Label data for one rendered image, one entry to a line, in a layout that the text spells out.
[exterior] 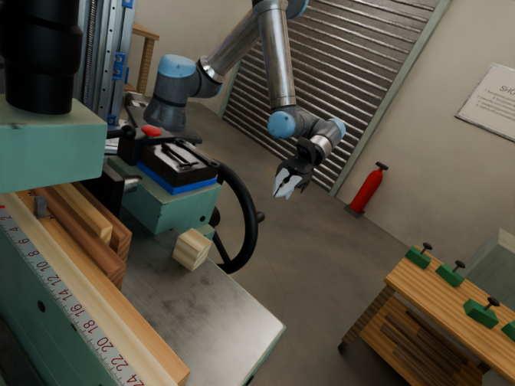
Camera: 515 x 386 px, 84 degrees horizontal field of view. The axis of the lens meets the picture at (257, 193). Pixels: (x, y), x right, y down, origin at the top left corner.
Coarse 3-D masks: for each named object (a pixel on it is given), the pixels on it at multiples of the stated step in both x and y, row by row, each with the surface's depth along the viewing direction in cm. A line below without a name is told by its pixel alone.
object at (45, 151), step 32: (0, 96) 27; (0, 128) 23; (32, 128) 25; (64, 128) 27; (96, 128) 30; (0, 160) 25; (32, 160) 27; (64, 160) 29; (96, 160) 32; (0, 192) 26
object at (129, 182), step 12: (108, 168) 37; (84, 180) 39; (96, 180) 37; (108, 180) 36; (120, 180) 36; (132, 180) 42; (96, 192) 38; (108, 192) 36; (120, 192) 37; (108, 204) 37; (120, 204) 38
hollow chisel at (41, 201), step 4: (36, 196) 32; (40, 196) 33; (36, 200) 32; (40, 200) 32; (44, 200) 33; (36, 204) 32; (40, 204) 32; (44, 204) 33; (36, 208) 33; (40, 208) 33; (44, 208) 33; (36, 212) 33; (40, 212) 33; (44, 212) 33; (36, 216) 33; (40, 216) 33; (44, 216) 34
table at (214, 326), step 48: (144, 240) 42; (0, 288) 33; (144, 288) 35; (192, 288) 38; (240, 288) 41; (48, 336) 27; (192, 336) 32; (240, 336) 34; (192, 384) 28; (240, 384) 30
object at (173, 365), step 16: (64, 240) 32; (80, 256) 31; (96, 272) 30; (96, 288) 29; (112, 288) 29; (112, 304) 28; (128, 304) 28; (128, 320) 27; (144, 320) 28; (144, 336) 26; (160, 352) 26; (176, 368) 25
